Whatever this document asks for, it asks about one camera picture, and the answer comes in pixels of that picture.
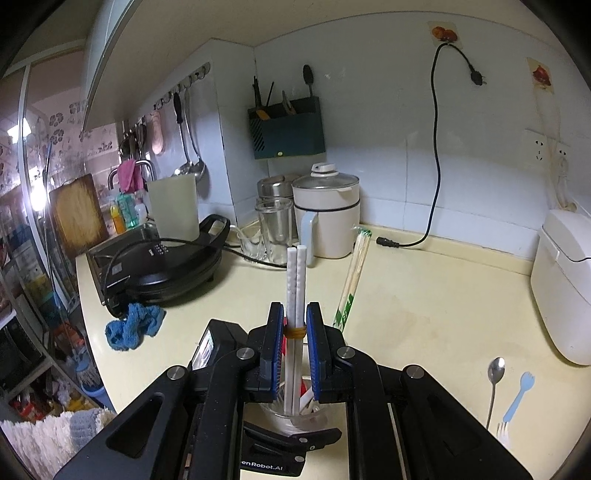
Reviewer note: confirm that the white plastic fork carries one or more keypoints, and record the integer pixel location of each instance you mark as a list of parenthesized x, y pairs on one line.
[(504, 434)]

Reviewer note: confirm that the pink cloth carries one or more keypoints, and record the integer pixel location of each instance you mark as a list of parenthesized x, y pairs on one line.
[(129, 175)]

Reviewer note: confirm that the metal faucet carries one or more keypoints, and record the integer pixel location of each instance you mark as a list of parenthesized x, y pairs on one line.
[(147, 162)]

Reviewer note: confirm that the white wall cabinet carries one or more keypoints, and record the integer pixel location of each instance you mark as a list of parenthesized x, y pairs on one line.
[(106, 55)]

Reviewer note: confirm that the red fruit wall sticker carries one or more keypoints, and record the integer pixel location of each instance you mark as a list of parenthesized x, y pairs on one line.
[(541, 74), (445, 33)]

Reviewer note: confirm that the small clear glass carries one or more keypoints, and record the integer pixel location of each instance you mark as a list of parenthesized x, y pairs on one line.
[(251, 244)]

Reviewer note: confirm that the wall hook rail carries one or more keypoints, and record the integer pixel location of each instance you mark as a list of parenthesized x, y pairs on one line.
[(184, 83)]

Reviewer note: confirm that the steel canister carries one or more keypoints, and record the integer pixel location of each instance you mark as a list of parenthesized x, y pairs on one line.
[(274, 187)]

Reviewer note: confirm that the clear glass tumbler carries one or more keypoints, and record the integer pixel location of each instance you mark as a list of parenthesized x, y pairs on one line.
[(300, 422)]

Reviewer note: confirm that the white chopsticks pair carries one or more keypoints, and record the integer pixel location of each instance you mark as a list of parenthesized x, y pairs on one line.
[(295, 286)]

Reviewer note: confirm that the paper-wrapped disposable chopsticks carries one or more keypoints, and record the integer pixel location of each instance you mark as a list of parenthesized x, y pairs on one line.
[(355, 272)]

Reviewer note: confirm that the dark green wall utensil holder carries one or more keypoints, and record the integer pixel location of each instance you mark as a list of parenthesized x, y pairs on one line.
[(286, 134)]

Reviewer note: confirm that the tall glass mug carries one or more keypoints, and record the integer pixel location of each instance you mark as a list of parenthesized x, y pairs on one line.
[(274, 230)]

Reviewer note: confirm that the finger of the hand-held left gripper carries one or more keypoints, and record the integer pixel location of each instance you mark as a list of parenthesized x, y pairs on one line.
[(300, 438)]

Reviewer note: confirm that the cluttered storage shelf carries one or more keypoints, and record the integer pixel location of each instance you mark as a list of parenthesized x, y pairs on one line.
[(32, 323)]

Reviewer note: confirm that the black round-head utensil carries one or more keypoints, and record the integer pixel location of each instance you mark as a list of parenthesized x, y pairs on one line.
[(308, 74)]

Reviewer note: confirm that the white rice cooker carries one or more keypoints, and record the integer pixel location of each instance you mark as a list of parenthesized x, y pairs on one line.
[(563, 286)]

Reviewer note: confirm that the black electric griddle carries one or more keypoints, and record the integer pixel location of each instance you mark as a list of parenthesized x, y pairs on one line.
[(175, 267)]

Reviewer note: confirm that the pink hanging scrubber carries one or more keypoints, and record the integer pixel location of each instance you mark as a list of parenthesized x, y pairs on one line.
[(157, 134)]

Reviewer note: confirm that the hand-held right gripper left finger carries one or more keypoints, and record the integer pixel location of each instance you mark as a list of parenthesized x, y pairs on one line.
[(277, 341)]

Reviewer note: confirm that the blue cloth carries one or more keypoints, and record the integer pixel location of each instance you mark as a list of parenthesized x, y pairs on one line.
[(134, 327)]

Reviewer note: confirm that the white wall socket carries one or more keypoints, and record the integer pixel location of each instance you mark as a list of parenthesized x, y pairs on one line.
[(561, 157), (536, 150)]

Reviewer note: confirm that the orange bottle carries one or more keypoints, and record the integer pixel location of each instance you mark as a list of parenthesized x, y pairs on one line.
[(117, 221)]

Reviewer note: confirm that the wooden cutting board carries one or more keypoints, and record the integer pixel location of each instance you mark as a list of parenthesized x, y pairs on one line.
[(78, 217)]

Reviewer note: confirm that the long metal spoon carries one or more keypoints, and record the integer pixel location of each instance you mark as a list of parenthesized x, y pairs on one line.
[(496, 369)]

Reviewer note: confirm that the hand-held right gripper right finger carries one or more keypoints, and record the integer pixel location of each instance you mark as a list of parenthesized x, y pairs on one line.
[(313, 341)]

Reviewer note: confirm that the beige electric pot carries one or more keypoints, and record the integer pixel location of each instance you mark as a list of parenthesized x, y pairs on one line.
[(328, 226)]

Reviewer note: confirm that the blue plastic spork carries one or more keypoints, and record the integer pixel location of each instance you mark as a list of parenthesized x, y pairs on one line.
[(526, 383)]

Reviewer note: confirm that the green dish soap bottle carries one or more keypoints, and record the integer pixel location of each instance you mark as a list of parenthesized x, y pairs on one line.
[(125, 212)]

